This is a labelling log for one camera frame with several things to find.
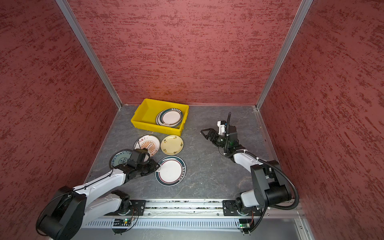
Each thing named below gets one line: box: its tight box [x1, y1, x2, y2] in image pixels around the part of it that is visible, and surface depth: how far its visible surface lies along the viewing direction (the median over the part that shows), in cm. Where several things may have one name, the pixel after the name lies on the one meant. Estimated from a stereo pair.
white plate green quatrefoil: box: [157, 108, 183, 127], surface depth 111 cm
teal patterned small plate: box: [109, 148, 133, 170], surface depth 94 cm
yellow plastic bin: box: [130, 98, 190, 137], surface depth 115 cm
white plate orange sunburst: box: [133, 134, 161, 158], surface depth 100 cm
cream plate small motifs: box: [160, 135, 184, 156], surface depth 99 cm
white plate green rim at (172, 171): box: [155, 155, 187, 187], surface depth 87 cm
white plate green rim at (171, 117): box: [156, 108, 183, 128], surface depth 111 cm
